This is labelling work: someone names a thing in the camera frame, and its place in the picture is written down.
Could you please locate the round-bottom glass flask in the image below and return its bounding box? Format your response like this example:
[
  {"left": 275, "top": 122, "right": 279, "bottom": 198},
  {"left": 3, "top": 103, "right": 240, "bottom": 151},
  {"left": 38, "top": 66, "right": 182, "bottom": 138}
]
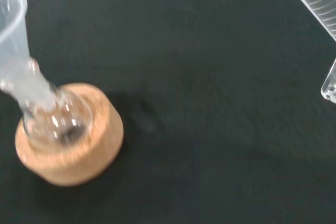
[{"left": 0, "top": 58, "right": 94, "bottom": 147}]

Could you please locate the black cloth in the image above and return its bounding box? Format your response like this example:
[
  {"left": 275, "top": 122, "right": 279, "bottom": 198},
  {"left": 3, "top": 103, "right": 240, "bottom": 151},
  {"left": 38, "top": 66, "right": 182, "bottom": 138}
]
[{"left": 0, "top": 0, "right": 336, "bottom": 224}]

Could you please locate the clear plastic funnel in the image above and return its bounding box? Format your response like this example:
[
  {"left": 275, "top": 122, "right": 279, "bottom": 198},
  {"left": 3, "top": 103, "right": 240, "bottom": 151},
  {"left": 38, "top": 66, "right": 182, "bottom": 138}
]
[{"left": 0, "top": 0, "right": 57, "bottom": 109}]

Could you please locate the cork ring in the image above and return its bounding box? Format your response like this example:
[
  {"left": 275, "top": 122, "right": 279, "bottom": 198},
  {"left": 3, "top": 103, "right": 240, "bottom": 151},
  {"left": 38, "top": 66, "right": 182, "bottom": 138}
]
[{"left": 15, "top": 82, "right": 124, "bottom": 187}]

